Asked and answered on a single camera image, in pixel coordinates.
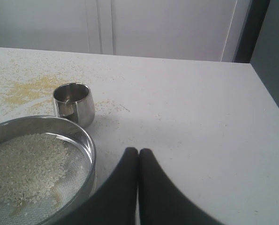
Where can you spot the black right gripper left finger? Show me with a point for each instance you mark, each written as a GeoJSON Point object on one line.
{"type": "Point", "coordinates": [114, 203]}

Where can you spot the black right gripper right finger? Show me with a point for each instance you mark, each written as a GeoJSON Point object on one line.
{"type": "Point", "coordinates": [160, 201]}

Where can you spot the round stainless steel sieve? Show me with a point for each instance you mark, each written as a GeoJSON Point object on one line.
{"type": "Point", "coordinates": [71, 190]}

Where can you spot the stainless steel cup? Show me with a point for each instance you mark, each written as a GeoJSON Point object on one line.
{"type": "Point", "coordinates": [74, 101]}

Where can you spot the white rice grains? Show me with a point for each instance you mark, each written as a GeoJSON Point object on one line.
{"type": "Point", "coordinates": [30, 166]}

